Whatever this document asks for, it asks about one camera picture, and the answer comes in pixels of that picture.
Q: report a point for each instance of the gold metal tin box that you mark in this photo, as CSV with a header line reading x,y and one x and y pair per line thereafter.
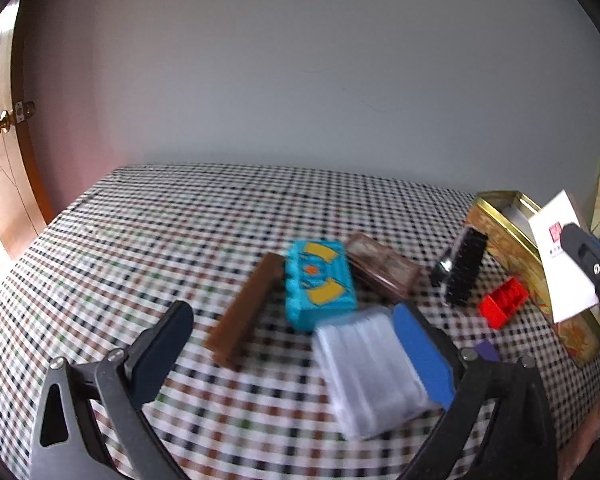
x,y
503,216

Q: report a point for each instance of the brass door knob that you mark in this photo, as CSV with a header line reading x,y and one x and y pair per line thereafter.
x,y
21,113

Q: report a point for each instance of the checkered tablecloth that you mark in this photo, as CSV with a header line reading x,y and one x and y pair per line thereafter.
x,y
143,236

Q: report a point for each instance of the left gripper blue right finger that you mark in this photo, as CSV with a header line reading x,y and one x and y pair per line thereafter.
x,y
519,442

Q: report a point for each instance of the turquoise toy brick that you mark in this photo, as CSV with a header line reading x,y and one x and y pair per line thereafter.
x,y
319,283

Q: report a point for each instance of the white card box red logo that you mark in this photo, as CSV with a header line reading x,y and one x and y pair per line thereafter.
x,y
571,291

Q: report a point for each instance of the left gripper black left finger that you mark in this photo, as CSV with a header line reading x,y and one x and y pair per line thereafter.
x,y
66,440

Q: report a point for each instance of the brown wooden block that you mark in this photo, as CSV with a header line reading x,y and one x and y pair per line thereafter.
x,y
235,326

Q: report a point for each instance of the wooden door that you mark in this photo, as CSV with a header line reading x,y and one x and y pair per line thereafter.
x,y
25,208

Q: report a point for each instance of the red plastic block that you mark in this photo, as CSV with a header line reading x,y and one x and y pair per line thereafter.
x,y
499,306

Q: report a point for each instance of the purple block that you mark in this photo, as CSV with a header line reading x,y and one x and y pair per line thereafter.
x,y
487,351

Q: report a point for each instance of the black ribbed comb block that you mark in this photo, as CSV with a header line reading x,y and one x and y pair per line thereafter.
x,y
456,271

